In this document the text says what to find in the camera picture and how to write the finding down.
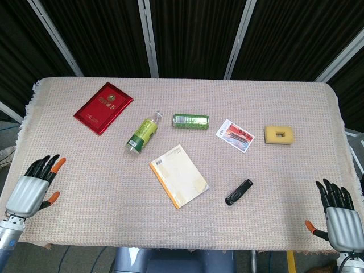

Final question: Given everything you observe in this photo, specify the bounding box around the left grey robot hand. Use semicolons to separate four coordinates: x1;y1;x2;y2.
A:
5;154;67;220

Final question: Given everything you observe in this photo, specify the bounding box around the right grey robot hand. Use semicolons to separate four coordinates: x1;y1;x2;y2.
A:
304;178;364;253

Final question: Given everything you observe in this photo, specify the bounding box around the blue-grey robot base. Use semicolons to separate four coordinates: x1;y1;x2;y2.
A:
112;246;237;273

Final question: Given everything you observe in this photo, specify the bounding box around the cream orange-spined notebook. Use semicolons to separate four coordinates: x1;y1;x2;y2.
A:
150;144;210;210

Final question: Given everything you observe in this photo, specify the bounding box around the beige woven tablecloth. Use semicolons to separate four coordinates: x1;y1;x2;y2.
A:
0;76;361;255

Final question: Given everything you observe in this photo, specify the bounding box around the red foil booklet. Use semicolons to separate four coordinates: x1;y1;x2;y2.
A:
73;81;134;136

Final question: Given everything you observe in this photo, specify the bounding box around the yellow sponge with hole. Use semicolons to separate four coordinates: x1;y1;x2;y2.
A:
263;125;294;146

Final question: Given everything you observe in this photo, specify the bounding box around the green label plastic bottle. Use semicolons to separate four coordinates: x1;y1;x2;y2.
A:
123;110;164;155

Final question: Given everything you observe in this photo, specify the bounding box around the black partition panel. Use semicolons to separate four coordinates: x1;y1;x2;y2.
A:
231;0;364;82
326;53;364;131
149;0;245;79
38;0;151;77
0;0;76;114

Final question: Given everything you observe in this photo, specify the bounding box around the red picture postcard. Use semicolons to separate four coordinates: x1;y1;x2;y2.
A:
215;118;255;154

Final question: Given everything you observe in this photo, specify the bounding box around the green drink can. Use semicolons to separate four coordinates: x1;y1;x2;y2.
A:
172;113;210;130

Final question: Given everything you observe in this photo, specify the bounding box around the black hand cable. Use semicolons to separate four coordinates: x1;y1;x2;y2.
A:
337;252;355;273

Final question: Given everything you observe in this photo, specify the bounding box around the grey partition post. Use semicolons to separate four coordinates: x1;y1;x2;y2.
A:
27;0;84;77
315;35;364;83
137;0;159;78
0;101;23;123
223;0;257;80

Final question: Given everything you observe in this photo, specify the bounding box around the grey metal frame bar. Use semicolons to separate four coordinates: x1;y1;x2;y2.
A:
345;128;364;171

